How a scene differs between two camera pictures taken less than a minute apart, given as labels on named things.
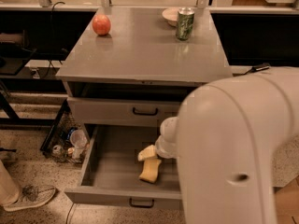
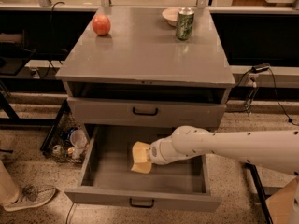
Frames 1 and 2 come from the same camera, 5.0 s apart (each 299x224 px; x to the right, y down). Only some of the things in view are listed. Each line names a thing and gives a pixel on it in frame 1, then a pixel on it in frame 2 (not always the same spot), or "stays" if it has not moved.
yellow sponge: x=149 y=170 to x=142 y=167
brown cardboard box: x=287 y=203 stays
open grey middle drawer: x=111 y=170 stays
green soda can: x=185 y=22 stays
